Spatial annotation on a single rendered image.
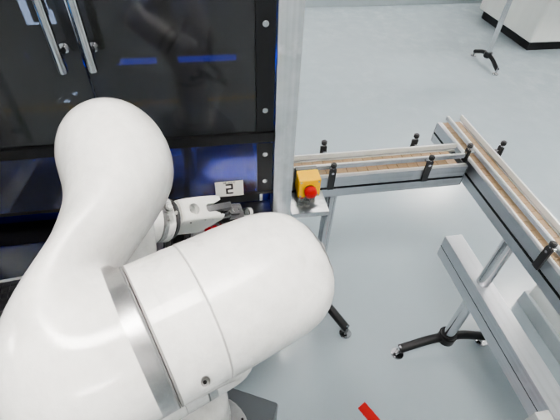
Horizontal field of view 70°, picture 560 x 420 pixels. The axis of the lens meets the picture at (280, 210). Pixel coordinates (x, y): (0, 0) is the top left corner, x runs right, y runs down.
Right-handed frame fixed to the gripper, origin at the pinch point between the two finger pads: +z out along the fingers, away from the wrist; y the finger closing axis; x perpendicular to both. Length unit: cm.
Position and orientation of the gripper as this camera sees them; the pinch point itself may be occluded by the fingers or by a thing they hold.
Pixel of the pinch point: (230, 213)
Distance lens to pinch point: 86.4
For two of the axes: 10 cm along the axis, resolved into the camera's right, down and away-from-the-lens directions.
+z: 6.7, -0.5, 7.4
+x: 3.0, 9.3, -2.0
